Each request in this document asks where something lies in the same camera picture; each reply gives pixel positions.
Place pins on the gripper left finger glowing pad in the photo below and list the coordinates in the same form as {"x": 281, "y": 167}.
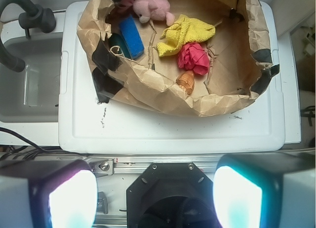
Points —
{"x": 47, "y": 194}

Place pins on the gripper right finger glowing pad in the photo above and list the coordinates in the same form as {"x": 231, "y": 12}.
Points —
{"x": 266, "y": 190}

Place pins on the red crumpled cloth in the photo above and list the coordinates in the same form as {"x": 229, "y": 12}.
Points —
{"x": 192, "y": 57}

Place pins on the yellow knitted cloth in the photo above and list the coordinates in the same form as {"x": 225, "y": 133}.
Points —
{"x": 184, "y": 30}

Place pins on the white plastic lid board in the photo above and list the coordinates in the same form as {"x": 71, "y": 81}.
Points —
{"x": 87, "y": 126}

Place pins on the grey sink basin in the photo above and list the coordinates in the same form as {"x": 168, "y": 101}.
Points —
{"x": 32, "y": 95}

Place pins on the orange plastic croissant toy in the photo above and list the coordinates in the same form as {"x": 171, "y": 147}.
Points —
{"x": 186, "y": 81}

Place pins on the brown paper bag tray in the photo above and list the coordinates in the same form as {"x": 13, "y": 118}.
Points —
{"x": 240, "y": 56}

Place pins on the dark green object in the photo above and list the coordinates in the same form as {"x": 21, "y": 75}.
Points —
{"x": 117, "y": 40}

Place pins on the black faucet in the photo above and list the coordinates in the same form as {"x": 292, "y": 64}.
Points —
{"x": 34, "y": 16}

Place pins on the blue sponge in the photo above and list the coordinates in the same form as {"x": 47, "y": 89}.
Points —
{"x": 131, "y": 37}

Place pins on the pink plush toy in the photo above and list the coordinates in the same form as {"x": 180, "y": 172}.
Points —
{"x": 157, "y": 10}

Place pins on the aluminium frame rail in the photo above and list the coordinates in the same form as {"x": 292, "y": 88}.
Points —
{"x": 137, "y": 164}

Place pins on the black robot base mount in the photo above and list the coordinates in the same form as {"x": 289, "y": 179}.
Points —
{"x": 171, "y": 195}

